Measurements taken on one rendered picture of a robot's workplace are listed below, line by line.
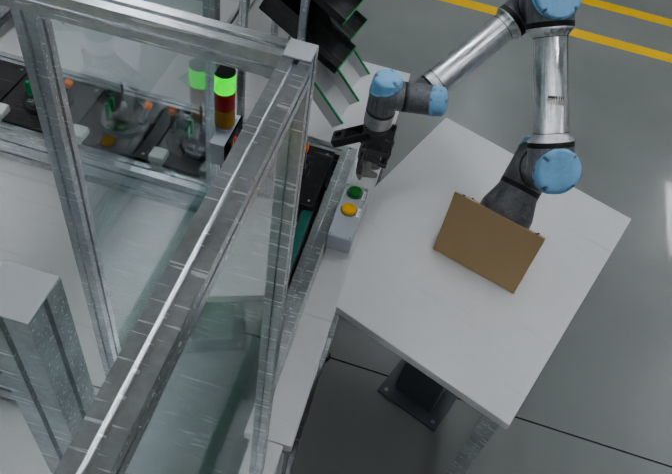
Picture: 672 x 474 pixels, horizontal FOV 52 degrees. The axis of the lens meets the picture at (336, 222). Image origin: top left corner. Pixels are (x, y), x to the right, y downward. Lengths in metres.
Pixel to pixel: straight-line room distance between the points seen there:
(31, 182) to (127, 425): 1.76
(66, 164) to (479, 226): 1.17
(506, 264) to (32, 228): 1.31
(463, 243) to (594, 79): 2.72
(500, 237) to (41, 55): 1.31
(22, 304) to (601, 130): 3.73
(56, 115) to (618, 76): 4.01
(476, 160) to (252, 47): 1.71
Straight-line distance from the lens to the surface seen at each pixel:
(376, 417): 2.70
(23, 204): 2.14
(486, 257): 1.98
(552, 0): 1.78
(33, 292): 0.74
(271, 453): 1.67
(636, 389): 3.15
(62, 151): 1.06
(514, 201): 1.92
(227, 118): 1.68
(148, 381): 0.47
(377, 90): 1.71
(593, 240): 2.28
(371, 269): 1.96
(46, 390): 0.85
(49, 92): 0.99
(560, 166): 1.79
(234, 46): 0.72
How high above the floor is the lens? 2.41
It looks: 49 degrees down
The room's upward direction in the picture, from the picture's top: 11 degrees clockwise
